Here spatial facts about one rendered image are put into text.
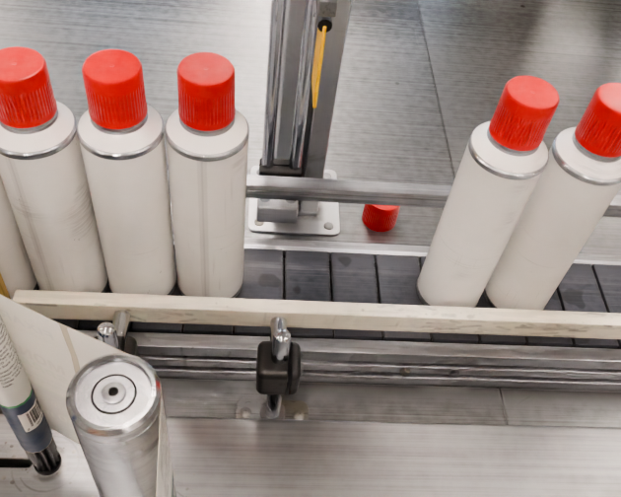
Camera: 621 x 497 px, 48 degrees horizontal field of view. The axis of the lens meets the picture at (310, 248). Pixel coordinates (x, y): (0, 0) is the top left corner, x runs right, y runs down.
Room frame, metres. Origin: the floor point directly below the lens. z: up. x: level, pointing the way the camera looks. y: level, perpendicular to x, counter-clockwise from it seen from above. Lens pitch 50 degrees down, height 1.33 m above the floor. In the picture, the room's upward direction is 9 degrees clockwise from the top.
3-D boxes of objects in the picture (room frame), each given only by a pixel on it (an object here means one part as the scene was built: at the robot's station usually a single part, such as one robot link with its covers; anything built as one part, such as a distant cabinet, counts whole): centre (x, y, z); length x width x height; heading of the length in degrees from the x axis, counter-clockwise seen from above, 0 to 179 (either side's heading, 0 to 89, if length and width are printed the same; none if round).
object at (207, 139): (0.32, 0.07, 0.98); 0.05 x 0.05 x 0.20
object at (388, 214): (0.47, -0.06, 0.85); 0.03 x 0.03 x 0.03
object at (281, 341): (0.24, 0.01, 0.89); 0.03 x 0.03 x 0.12; 8
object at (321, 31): (0.34, 0.01, 1.09); 0.03 x 0.01 x 0.06; 8
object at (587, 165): (0.36, -0.17, 0.98); 0.05 x 0.05 x 0.20
